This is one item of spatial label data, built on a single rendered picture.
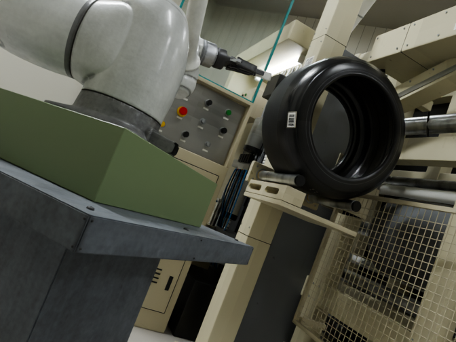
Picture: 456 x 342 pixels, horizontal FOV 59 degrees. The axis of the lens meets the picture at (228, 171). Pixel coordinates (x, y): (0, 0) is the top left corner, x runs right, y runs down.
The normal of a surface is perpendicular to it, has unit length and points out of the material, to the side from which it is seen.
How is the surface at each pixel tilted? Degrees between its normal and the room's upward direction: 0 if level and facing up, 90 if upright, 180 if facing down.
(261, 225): 90
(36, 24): 111
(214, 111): 90
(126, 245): 90
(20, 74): 90
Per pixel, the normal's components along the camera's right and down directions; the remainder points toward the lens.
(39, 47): -0.15, 0.62
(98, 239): 0.85, 0.29
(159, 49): 0.54, 0.04
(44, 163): -0.38, -0.23
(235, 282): 0.34, 0.05
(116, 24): 0.11, -0.20
